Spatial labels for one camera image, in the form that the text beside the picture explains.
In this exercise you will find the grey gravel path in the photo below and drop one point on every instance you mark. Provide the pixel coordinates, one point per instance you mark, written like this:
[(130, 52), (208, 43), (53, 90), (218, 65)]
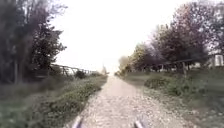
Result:
[(116, 100)]

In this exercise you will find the robot's own part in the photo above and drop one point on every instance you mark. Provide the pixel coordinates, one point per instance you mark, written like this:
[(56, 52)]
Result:
[(138, 124), (76, 122)]

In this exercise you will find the row of trees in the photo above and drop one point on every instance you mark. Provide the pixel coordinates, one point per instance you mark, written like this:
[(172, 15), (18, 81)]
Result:
[(180, 43)]

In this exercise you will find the grass verge with bushes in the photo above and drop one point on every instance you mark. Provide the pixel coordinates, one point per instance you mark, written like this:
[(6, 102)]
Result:
[(186, 90)]

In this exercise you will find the grass verge with weeds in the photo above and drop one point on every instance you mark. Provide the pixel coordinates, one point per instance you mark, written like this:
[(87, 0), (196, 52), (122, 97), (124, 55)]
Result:
[(43, 103)]

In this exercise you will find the group of dark trees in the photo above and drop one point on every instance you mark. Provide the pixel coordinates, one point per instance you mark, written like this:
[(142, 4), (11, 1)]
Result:
[(26, 43)]

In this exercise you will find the pale building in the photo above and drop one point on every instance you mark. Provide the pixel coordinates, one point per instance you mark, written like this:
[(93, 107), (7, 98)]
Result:
[(218, 60)]

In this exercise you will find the wooden rail fence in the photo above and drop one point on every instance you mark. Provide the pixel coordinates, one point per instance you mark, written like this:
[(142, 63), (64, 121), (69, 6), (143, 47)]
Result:
[(71, 70)]

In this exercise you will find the wooden post fence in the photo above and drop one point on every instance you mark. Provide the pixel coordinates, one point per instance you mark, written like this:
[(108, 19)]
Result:
[(180, 65)]

